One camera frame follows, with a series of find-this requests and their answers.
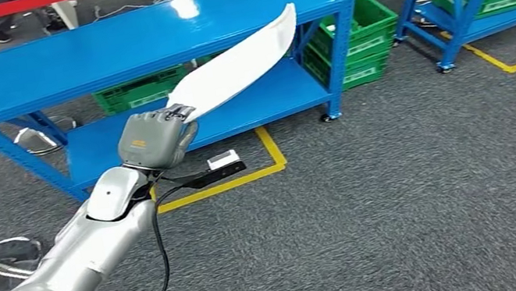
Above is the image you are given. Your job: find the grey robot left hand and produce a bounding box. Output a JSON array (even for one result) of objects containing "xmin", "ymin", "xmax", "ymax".
[{"xmin": 112, "ymin": 101, "xmax": 205, "ymax": 177}]

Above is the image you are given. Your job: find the white curved plastic part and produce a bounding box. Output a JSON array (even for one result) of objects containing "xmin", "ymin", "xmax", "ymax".
[{"xmin": 153, "ymin": 2, "xmax": 312, "ymax": 127}]

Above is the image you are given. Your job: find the yellow floor tape square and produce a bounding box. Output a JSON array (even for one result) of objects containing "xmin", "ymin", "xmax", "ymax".
[{"xmin": 145, "ymin": 122, "xmax": 293, "ymax": 215}]

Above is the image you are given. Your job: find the chrome dome base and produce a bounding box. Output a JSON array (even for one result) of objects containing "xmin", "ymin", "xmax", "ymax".
[{"xmin": 10, "ymin": 112, "xmax": 81, "ymax": 161}]

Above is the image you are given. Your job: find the white desk leg panel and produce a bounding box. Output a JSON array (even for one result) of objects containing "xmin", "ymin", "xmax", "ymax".
[{"xmin": 51, "ymin": 0, "xmax": 81, "ymax": 34}]

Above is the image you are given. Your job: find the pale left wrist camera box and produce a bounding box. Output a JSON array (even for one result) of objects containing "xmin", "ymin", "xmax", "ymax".
[{"xmin": 206, "ymin": 148, "xmax": 243, "ymax": 172}]

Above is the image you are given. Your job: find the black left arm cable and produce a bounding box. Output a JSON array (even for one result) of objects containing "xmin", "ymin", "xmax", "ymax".
[{"xmin": 80, "ymin": 182, "xmax": 205, "ymax": 291}]

